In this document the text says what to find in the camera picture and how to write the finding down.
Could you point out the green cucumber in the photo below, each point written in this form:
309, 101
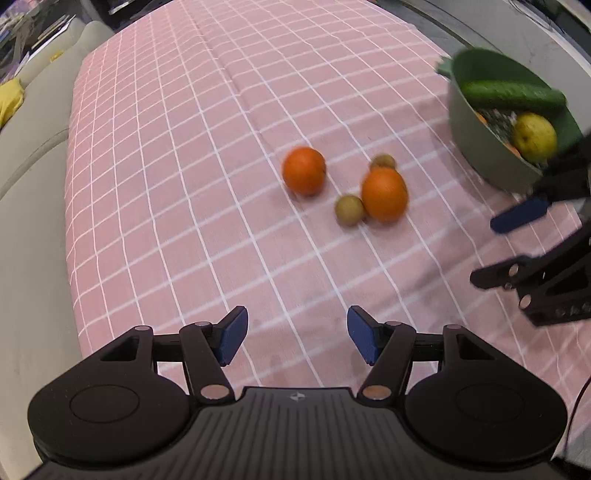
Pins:
512, 94

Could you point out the yellow pillow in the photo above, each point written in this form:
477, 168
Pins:
9, 101

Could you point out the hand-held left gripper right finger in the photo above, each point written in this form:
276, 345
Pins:
362, 334

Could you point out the pink checked tablecloth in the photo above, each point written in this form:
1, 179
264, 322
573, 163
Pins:
184, 184

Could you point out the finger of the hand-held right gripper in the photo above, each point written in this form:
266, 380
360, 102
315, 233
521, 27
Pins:
503, 274
521, 214

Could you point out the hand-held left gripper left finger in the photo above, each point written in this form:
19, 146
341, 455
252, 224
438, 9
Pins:
233, 334

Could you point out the beige sofa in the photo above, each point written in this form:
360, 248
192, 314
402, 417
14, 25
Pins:
32, 230

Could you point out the small yellow object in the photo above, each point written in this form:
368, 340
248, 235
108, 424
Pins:
56, 56

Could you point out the green colander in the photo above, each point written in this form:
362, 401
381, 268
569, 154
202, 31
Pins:
475, 138

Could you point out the brown kiwi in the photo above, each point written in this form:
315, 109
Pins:
383, 161
350, 210

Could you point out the yellow-green pear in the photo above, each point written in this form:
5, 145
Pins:
535, 136

